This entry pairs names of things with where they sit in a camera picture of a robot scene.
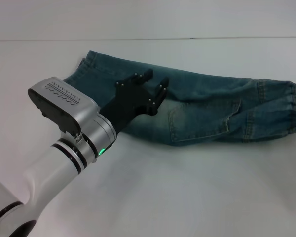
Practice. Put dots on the blue denim shorts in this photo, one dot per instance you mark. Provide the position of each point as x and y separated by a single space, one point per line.
202 108

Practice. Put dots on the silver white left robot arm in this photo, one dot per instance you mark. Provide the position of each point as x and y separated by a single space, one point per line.
51 168

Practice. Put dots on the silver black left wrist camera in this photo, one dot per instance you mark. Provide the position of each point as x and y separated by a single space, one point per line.
61 101

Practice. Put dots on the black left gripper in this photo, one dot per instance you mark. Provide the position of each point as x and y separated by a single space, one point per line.
128 103

